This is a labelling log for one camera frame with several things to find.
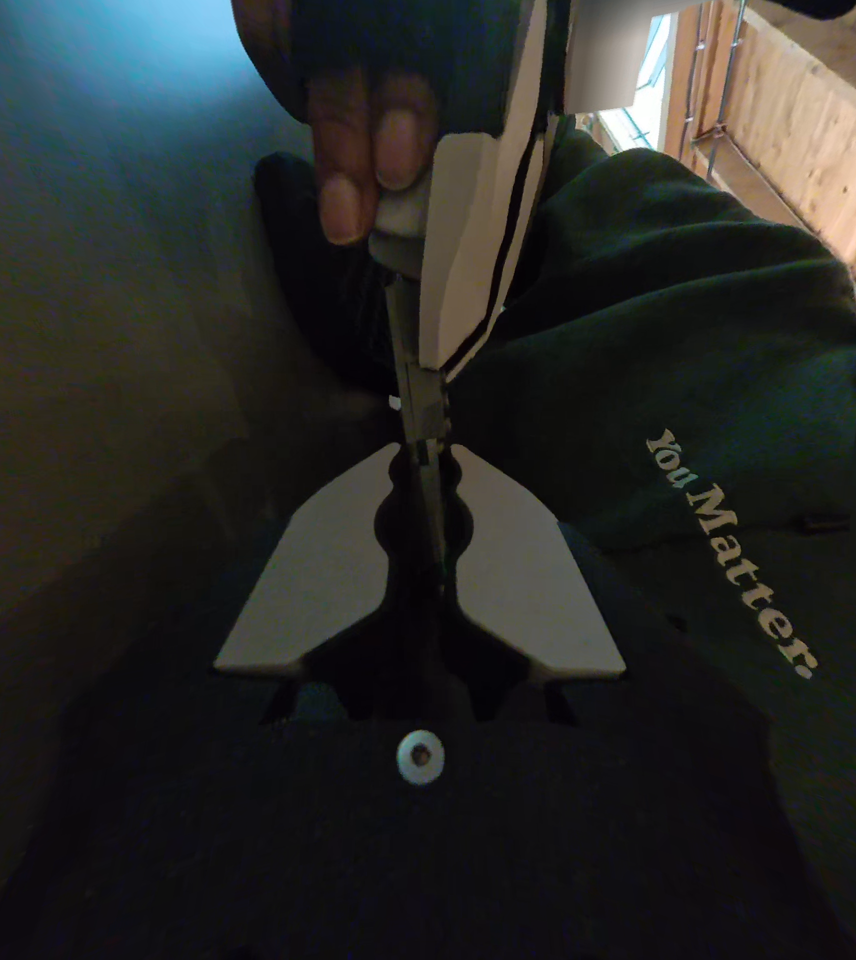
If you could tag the grey toy brick build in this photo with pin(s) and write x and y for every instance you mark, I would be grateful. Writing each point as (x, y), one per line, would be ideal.
(420, 420)

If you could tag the black chair armrest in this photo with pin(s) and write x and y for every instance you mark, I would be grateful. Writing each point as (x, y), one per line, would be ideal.
(308, 300)

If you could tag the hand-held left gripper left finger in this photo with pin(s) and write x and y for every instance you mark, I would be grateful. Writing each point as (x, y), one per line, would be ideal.
(315, 577)

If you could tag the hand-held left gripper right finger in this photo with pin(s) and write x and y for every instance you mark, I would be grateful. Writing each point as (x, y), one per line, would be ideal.
(533, 585)

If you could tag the person's right hand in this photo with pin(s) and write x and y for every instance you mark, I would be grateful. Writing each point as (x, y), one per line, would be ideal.
(353, 150)

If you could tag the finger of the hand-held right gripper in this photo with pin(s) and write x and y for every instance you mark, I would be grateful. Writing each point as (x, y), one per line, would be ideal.
(465, 240)
(544, 75)

